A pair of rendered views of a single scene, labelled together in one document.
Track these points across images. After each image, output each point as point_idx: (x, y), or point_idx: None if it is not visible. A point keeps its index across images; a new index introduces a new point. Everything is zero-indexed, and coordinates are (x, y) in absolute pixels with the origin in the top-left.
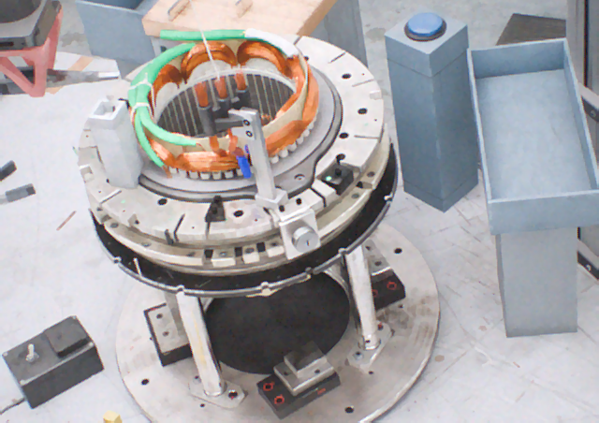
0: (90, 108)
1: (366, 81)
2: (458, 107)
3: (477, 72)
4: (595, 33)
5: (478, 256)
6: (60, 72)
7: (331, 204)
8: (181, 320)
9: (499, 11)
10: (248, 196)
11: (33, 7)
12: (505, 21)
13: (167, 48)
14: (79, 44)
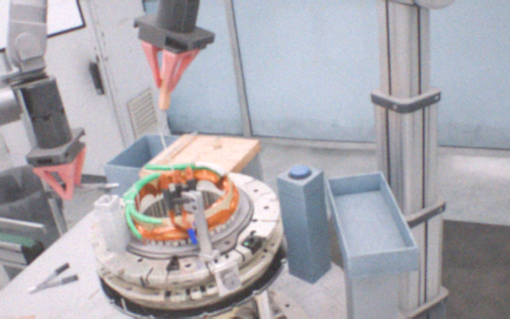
0: None
1: (267, 193)
2: (319, 220)
3: (331, 192)
4: (394, 175)
5: (335, 307)
6: (83, 185)
7: (248, 261)
8: None
9: (327, 207)
10: (195, 255)
11: (66, 140)
12: (330, 212)
13: None
14: None
